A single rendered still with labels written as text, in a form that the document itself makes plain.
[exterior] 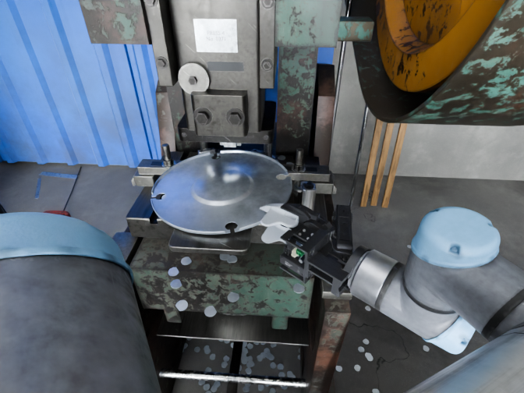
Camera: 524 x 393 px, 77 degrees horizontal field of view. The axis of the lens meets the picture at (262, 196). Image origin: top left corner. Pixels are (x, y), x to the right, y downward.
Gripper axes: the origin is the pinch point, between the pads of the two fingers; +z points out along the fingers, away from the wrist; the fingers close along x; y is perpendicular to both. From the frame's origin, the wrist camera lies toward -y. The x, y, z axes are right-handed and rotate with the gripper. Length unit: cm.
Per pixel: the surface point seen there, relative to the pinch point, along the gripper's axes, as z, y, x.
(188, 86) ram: 17.9, 1.0, -20.0
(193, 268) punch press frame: 11.0, 11.7, 14.2
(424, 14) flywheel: -8.8, -33.5, -29.3
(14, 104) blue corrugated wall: 205, -5, 28
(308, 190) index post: -2.1, -9.7, -0.2
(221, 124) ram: 12.4, -1.2, -13.4
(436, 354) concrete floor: -35, -51, 80
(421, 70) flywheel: -14.9, -19.7, -23.5
